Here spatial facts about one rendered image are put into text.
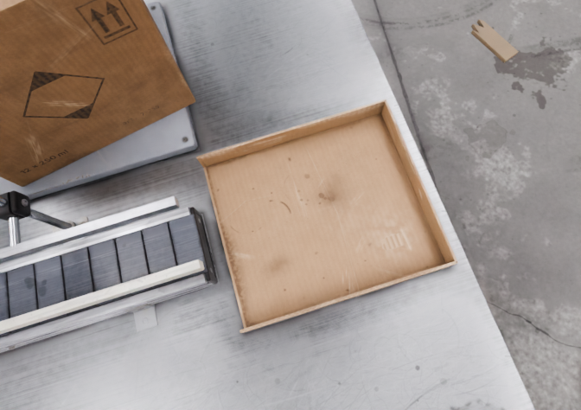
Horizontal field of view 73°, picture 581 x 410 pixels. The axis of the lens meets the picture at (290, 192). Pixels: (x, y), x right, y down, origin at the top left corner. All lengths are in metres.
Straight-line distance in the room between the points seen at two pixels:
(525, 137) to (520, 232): 0.37
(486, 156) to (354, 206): 1.10
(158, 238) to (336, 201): 0.26
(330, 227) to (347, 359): 0.18
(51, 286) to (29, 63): 0.29
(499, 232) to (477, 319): 0.98
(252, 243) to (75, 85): 0.31
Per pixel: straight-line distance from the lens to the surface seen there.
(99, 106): 0.62
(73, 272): 0.62
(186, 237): 0.56
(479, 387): 0.62
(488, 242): 1.55
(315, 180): 0.61
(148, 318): 0.62
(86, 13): 0.51
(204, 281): 0.55
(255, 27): 0.77
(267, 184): 0.61
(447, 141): 1.63
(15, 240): 0.58
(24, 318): 0.61
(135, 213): 0.51
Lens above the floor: 1.41
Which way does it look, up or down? 72 degrees down
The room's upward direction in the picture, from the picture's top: 11 degrees counter-clockwise
